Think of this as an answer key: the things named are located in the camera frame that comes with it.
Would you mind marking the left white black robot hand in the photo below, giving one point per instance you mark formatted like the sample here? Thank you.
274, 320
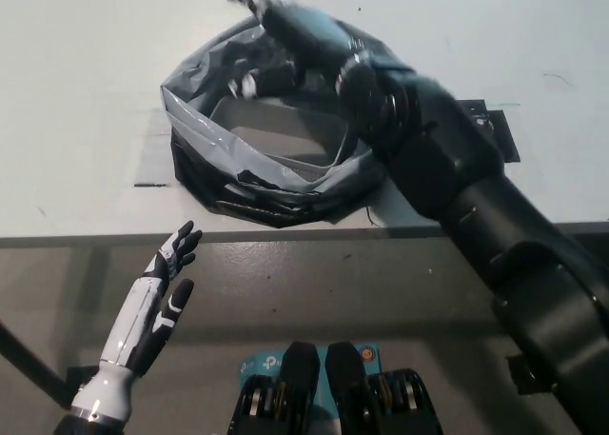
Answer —
143, 311

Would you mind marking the black table foot plate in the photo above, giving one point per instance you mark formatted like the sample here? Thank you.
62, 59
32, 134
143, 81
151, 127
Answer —
521, 375
81, 378

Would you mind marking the black tape patch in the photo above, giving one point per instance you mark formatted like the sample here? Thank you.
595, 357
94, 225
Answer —
504, 135

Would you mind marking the black table leg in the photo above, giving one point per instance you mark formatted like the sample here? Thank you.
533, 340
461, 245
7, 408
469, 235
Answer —
28, 354

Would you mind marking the blue box on floor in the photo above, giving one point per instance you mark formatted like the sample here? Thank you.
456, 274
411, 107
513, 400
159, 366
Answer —
257, 364

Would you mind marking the thin black tape strip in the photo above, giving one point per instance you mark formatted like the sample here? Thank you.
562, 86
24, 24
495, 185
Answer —
151, 185

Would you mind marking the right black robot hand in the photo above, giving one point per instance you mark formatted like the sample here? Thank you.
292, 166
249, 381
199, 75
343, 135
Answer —
304, 30

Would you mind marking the bin with grey plastic liner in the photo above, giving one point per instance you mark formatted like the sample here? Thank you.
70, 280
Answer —
200, 135

